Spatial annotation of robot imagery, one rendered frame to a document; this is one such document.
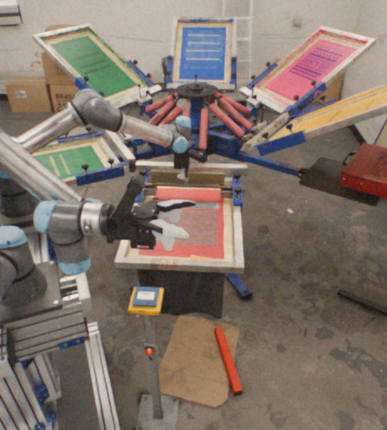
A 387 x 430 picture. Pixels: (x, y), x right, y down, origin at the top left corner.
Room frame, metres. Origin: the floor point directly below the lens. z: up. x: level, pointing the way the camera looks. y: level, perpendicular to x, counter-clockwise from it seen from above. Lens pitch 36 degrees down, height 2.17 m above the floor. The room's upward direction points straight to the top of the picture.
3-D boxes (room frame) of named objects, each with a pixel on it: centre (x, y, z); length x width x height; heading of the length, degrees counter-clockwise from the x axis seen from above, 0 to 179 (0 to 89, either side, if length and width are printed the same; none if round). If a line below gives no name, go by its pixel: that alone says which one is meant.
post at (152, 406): (1.10, 0.20, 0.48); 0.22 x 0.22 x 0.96; 86
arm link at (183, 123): (1.84, 0.05, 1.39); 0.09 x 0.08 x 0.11; 118
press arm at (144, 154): (2.43, 0.53, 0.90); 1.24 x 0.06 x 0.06; 116
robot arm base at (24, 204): (1.33, 0.72, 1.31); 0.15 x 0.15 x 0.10
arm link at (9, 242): (0.86, 0.55, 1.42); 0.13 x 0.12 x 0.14; 175
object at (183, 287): (1.36, 0.06, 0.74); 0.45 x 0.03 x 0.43; 86
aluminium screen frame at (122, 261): (1.65, 0.04, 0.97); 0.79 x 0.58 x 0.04; 176
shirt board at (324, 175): (2.33, -0.59, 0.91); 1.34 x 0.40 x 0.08; 56
